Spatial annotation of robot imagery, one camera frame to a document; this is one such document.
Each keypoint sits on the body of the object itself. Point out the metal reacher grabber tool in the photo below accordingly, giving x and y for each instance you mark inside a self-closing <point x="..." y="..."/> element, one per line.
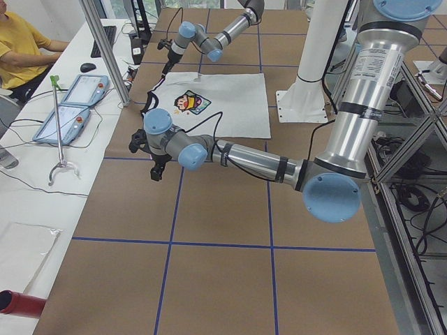
<point x="62" y="163"/>

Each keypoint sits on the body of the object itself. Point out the blue teach pendant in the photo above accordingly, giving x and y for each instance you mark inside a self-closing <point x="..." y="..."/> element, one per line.
<point x="86" y="90"/>
<point x="72" y="120"/>

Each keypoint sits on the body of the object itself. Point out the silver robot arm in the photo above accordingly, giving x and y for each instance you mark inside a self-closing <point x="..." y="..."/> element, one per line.
<point x="212" y="47"/>
<point x="388" y="29"/>

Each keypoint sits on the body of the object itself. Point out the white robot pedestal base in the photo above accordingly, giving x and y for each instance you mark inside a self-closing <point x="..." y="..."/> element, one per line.
<point x="304" y="101"/>

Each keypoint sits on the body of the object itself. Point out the grey cartoon print t-shirt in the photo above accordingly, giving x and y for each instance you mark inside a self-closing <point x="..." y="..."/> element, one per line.
<point x="186" y="112"/>

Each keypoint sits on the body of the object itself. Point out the aluminium frame post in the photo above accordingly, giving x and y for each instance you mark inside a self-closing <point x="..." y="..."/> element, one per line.
<point x="98" y="32"/>

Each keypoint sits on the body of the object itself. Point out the black computer mouse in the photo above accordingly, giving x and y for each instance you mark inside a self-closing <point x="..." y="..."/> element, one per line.
<point x="87" y="67"/>

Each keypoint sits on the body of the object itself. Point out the person in yellow shirt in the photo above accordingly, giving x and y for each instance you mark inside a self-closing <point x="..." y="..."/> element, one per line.
<point x="26" y="55"/>

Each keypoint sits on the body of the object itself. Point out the far blue teach pendant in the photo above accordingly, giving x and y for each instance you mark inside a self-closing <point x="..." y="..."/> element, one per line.
<point x="86" y="90"/>

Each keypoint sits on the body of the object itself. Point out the clear plastic bag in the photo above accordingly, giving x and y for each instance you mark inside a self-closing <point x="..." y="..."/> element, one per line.
<point x="24" y="251"/>

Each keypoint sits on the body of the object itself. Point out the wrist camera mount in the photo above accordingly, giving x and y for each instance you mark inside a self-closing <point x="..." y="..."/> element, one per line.
<point x="139" y="142"/>
<point x="165" y="43"/>

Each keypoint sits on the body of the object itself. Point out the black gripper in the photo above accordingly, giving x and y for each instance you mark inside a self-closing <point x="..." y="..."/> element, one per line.
<point x="171" y="60"/>
<point x="158" y="161"/>

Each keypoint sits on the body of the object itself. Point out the near blue teach pendant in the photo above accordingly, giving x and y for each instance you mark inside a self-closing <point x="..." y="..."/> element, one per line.
<point x="72" y="120"/>

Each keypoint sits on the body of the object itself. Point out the red cylinder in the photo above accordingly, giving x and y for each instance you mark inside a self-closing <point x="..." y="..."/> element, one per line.
<point x="19" y="304"/>

